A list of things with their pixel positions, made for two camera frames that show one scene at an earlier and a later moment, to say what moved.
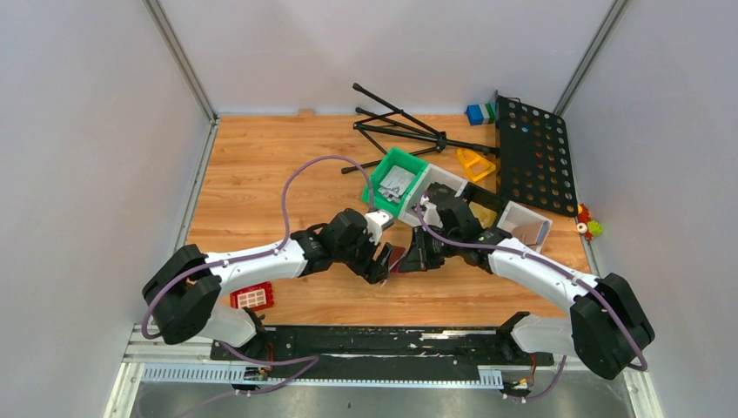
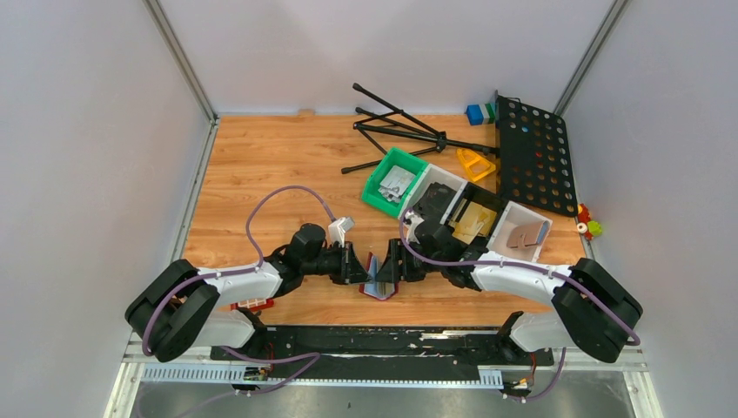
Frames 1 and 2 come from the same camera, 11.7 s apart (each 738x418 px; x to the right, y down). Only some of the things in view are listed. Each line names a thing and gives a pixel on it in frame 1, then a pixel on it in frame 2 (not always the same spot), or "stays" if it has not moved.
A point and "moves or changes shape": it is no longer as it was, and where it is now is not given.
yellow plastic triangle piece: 474,165 stays
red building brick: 257,296 stays
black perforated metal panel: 535,160 stays
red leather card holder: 398,252 moves or changes shape
